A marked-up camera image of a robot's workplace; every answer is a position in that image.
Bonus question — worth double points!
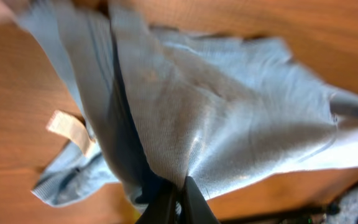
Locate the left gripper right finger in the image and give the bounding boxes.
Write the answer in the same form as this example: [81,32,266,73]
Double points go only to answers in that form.
[179,176,219,224]

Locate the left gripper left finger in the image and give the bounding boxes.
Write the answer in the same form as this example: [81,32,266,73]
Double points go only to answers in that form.
[136,180,178,224]

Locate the light blue t-shirt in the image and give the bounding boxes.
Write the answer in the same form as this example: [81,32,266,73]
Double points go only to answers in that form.
[17,1,358,207]

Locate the blue denim jeans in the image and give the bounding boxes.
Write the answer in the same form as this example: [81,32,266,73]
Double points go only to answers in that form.
[324,177,358,224]

